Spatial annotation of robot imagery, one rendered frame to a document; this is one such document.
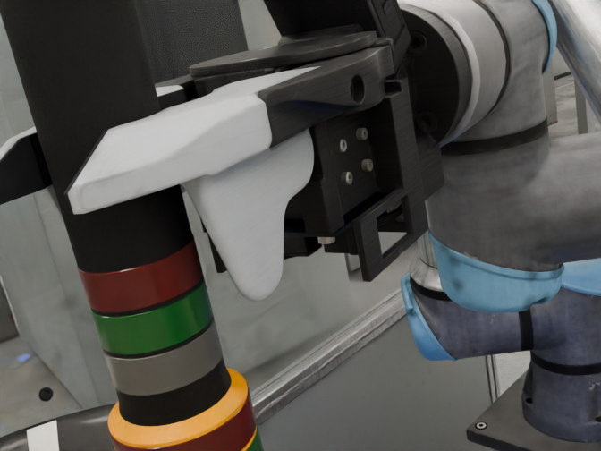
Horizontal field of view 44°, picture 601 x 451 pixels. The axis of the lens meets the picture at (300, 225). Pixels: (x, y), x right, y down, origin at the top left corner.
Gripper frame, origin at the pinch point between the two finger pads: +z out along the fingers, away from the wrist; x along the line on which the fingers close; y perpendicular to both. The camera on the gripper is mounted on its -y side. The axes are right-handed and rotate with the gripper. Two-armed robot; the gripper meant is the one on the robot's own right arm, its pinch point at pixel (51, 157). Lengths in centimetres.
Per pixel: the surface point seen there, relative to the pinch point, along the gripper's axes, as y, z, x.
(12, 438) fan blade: 17.9, -7.7, 21.2
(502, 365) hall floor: 159, -250, 87
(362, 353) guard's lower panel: 66, -97, 55
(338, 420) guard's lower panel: 75, -87, 57
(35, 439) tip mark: 18.1, -8.3, 19.9
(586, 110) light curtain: 125, -573, 123
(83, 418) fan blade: 17.7, -10.4, 18.0
